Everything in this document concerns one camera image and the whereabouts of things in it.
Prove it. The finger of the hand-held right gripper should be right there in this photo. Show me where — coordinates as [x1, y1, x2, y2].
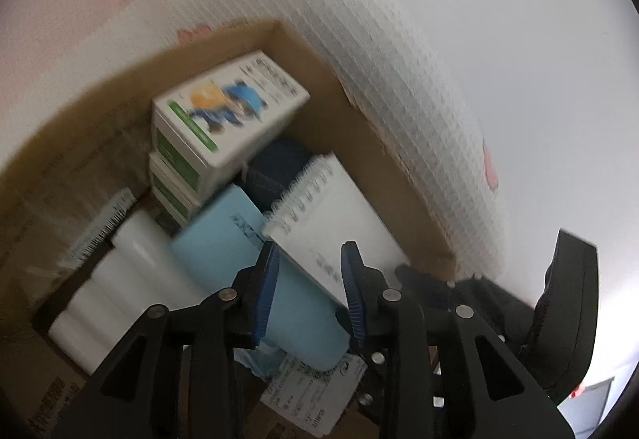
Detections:
[357, 346, 400, 420]
[394, 263, 537, 345]

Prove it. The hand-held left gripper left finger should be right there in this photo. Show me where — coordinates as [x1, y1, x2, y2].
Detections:
[52, 241, 281, 439]

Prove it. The brown cardboard box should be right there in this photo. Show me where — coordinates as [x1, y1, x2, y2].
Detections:
[0, 20, 460, 439]

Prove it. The light blue case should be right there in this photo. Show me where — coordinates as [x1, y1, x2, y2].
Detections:
[167, 184, 350, 372]

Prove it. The green white cartoon printed box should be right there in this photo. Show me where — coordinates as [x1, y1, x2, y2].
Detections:
[151, 51, 310, 170]

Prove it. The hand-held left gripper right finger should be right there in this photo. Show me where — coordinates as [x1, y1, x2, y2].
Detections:
[340, 242, 572, 439]

